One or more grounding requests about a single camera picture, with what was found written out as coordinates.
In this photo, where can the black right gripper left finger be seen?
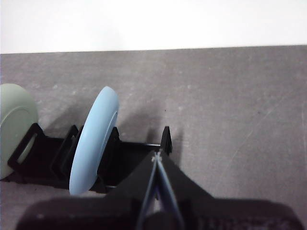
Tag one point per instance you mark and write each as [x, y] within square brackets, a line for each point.
[84, 213]

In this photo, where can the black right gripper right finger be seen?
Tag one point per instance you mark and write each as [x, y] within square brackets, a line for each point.
[227, 215]

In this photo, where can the blue round plate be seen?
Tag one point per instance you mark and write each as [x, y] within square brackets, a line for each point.
[96, 131]

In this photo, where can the pale green round plate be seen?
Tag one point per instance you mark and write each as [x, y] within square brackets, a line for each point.
[14, 107]

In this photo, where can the black plate rack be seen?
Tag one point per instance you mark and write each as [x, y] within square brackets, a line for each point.
[124, 157]

